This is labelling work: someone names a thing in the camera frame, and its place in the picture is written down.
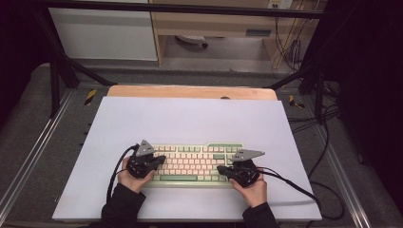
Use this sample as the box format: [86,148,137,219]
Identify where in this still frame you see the white wall socket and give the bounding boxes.
[267,0,294,10]

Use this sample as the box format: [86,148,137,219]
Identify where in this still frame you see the light wooden desk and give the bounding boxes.
[148,0,327,69]

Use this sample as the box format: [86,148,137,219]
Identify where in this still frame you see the black metal stand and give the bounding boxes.
[267,0,362,125]
[31,6,118,119]

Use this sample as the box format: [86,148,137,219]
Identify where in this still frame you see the white cabinet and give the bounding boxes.
[47,0,159,62]

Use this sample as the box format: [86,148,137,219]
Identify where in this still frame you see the green and pink keyboard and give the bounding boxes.
[136,142,249,189]

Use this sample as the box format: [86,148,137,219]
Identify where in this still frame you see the office chair base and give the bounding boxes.
[175,34,209,49]

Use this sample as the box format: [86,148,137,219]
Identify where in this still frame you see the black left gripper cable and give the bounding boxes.
[106,143,141,204]

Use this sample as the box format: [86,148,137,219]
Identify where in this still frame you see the dark curtain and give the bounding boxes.
[0,0,53,131]
[326,0,403,217]

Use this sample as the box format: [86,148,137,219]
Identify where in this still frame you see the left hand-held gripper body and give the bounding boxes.
[126,140,160,179]

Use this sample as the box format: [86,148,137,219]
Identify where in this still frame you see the yellow black tape strip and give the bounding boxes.
[288,94,305,109]
[84,88,98,106]

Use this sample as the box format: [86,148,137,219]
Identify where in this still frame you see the wooden table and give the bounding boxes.
[106,85,278,102]

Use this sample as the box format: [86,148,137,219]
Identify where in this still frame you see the black metal crossbar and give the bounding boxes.
[37,0,327,20]

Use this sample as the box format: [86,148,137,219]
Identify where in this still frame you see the white board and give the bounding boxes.
[51,96,322,222]

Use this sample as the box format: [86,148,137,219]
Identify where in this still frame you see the person's right hand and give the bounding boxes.
[229,172,268,208]

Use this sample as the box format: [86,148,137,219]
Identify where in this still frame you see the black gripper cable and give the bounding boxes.
[256,165,346,221]
[106,143,141,204]

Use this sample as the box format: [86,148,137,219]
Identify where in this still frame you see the hanging cable bundle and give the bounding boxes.
[274,15,306,72]

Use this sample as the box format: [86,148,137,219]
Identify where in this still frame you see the aluminium rail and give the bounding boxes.
[312,107,373,228]
[0,89,76,217]

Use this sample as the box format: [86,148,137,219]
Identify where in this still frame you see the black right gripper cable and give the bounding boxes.
[256,165,346,221]

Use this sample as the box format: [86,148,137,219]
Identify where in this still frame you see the black floor cables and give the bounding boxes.
[286,80,342,179]

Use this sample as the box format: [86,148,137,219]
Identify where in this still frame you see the person's left hand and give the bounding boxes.
[117,157,157,194]

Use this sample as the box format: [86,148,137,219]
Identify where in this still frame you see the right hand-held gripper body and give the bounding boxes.
[227,149,265,188]

